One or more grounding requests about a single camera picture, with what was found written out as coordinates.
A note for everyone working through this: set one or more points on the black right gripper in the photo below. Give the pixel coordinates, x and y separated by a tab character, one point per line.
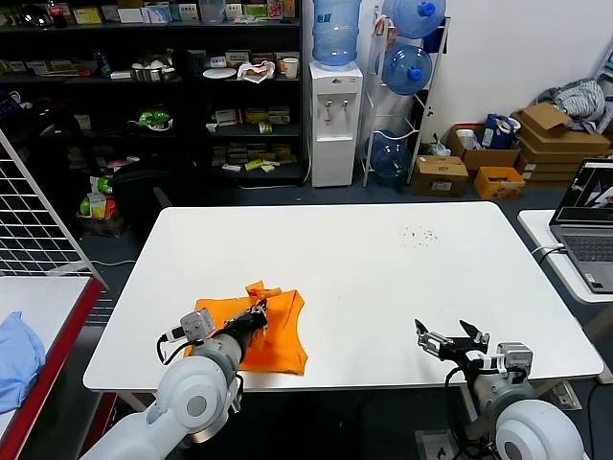
462	352

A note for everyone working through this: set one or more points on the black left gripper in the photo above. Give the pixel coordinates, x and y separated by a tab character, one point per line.
244	327

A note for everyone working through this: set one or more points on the orange t-shirt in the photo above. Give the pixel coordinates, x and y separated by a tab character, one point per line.
282	335

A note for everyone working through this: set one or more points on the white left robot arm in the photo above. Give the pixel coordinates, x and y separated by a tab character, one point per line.
191	393

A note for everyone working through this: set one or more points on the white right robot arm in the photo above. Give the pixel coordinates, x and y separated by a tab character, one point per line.
536	431

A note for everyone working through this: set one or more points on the striped clothes pile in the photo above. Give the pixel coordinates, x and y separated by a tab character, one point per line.
579	98

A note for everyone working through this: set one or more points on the white panel with black logo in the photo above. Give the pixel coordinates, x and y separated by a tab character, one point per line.
433	448

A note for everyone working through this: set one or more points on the white side table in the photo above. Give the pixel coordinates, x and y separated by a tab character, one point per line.
541	230

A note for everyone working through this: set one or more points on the yellow printed box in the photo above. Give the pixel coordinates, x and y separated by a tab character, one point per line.
500	187

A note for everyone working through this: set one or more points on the grey open laptop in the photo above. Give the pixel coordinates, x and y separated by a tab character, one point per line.
586	244

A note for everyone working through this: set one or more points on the closed labelled cardboard box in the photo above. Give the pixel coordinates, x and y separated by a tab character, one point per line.
438	177

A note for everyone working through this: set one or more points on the black office chair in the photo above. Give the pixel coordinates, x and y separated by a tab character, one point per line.
143	187

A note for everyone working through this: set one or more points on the white water dispenser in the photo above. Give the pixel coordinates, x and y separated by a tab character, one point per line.
333	153

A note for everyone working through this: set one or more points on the green yellow snack packages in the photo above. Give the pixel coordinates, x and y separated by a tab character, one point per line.
98	203

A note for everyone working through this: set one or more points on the blue shopping bag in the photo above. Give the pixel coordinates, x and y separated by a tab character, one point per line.
495	131

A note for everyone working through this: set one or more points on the red edged white table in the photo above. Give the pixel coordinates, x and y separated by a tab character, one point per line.
43	297

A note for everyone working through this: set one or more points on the green toy on plate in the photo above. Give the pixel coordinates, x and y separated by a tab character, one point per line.
153	117

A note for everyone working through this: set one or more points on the black shelving unit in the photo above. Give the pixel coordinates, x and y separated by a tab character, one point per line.
191	96

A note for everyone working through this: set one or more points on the large flat cardboard box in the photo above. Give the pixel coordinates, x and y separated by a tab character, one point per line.
570	141

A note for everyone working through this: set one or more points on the small open cardboard box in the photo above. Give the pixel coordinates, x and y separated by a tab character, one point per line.
546	117

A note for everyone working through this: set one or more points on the white plastic bag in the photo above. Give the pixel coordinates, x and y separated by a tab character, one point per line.
256	72

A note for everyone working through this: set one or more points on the white plate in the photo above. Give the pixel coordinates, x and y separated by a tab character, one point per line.
219	73

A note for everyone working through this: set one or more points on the white metal jug rack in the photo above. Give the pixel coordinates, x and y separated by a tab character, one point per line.
371	96

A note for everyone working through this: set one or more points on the white paper cup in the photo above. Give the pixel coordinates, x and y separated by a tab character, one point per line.
290	68

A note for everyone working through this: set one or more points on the light blue cloth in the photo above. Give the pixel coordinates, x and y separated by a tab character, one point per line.
16	364

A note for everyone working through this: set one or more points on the steel bowl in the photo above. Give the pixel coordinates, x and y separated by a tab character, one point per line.
148	74

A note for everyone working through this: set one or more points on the blue labelled water jug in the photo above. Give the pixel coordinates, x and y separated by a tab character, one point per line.
335	33

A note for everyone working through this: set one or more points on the cola bottle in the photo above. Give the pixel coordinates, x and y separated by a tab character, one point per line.
56	12

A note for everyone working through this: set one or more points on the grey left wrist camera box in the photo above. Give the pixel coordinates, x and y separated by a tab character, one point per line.
196	325

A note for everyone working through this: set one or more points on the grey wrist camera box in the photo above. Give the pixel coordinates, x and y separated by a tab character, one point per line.
516	358
196	325

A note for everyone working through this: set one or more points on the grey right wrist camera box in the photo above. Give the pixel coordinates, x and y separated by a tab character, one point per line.
516	358

